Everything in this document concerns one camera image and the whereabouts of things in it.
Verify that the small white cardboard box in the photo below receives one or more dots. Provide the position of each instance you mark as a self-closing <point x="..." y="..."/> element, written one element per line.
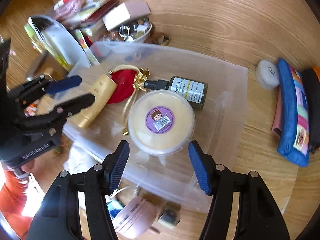
<point x="125" y="12"/>

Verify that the white drawstring pouch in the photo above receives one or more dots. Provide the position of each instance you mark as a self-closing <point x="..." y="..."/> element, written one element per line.
<point x="79" y="159"/>

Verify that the small white round container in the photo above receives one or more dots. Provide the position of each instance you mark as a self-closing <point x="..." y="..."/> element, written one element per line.
<point x="267" y="75"/>

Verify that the white bowl of trinkets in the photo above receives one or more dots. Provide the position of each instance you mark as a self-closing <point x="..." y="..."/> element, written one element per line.
<point x="134" y="31"/>

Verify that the fruit pattern box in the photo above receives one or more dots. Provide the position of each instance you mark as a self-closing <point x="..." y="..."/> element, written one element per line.
<point x="81" y="40"/>

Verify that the red velvet gift pouch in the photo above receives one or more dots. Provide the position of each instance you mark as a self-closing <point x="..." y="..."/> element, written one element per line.
<point x="130" y="81"/>

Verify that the gold sunscreen bottle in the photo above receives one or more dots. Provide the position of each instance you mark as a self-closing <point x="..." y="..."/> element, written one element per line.
<point x="102" y="89"/>

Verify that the pink flat wallet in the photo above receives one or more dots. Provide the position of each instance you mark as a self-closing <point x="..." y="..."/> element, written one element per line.
<point x="277" y="126"/>

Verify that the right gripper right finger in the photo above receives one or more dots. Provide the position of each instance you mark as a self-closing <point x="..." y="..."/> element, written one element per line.
<point x="259" y="217"/>

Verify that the blue patchwork zip pouch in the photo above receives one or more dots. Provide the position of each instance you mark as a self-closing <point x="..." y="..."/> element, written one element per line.
<point x="294" y="139"/>

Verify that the round clear tub yellow contents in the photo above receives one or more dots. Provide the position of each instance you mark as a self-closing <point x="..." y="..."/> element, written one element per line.
<point x="161" y="122"/>

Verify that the person's left hand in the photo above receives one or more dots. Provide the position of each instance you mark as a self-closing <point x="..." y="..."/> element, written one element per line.
<point x="23" y="172"/>

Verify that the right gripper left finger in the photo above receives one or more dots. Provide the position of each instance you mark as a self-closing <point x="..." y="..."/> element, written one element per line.
<point x="58" y="216"/>

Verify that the brown ceramic mug with lid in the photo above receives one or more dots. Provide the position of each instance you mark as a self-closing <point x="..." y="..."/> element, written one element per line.
<point x="45" y="64"/>

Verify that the dark green spray bottle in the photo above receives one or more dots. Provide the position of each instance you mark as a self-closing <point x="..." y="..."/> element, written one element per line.
<point x="193" y="91"/>

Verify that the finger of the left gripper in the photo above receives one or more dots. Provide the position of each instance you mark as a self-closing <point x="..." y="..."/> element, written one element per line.
<point x="48" y="86"/>
<point x="63" y="110"/>

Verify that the black orange round case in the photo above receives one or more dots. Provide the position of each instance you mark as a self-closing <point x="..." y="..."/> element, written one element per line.
<point x="310" y="79"/>

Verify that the stack of books and packets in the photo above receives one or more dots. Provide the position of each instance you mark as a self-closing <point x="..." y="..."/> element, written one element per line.
<point x="80" y="13"/>

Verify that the pink round case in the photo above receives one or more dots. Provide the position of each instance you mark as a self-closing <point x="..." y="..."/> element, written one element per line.
<point x="135" y="218"/>

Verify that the clear plastic storage bin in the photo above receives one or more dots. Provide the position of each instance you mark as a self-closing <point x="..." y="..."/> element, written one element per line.
<point x="210" y="109"/>

